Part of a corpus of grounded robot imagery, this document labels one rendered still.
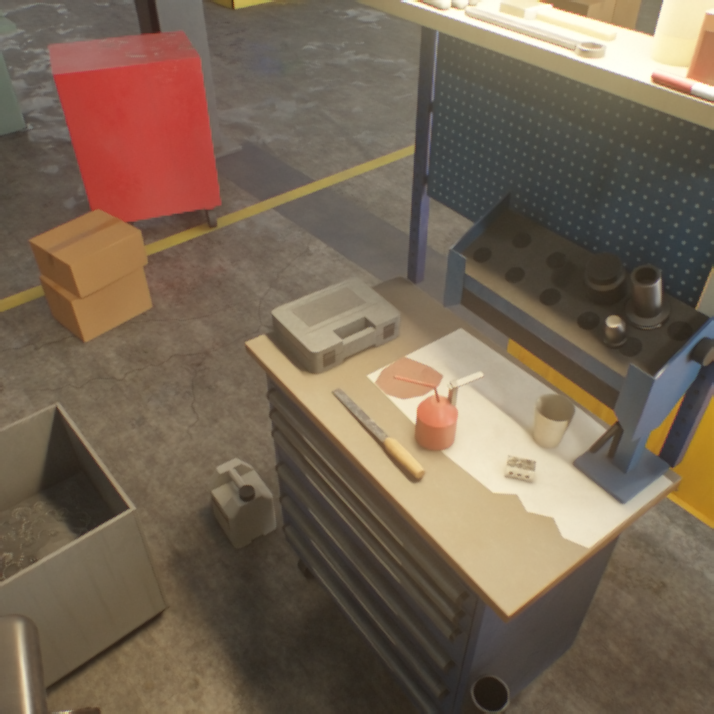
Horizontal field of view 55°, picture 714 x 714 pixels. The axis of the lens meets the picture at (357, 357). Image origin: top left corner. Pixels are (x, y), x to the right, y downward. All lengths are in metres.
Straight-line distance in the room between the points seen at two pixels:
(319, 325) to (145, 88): 2.29
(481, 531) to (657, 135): 0.76
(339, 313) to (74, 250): 1.82
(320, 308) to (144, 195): 2.35
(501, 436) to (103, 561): 1.11
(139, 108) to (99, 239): 0.76
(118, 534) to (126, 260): 1.67
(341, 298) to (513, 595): 0.83
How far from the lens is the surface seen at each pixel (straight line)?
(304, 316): 1.68
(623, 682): 2.36
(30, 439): 2.33
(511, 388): 1.62
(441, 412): 1.40
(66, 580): 2.00
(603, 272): 1.30
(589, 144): 1.40
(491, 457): 1.47
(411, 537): 1.44
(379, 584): 1.70
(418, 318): 1.79
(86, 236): 3.37
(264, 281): 3.61
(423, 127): 1.70
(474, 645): 1.50
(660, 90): 1.07
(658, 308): 1.29
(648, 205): 1.35
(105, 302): 3.38
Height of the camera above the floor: 2.04
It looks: 41 degrees down
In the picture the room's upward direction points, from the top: straight up
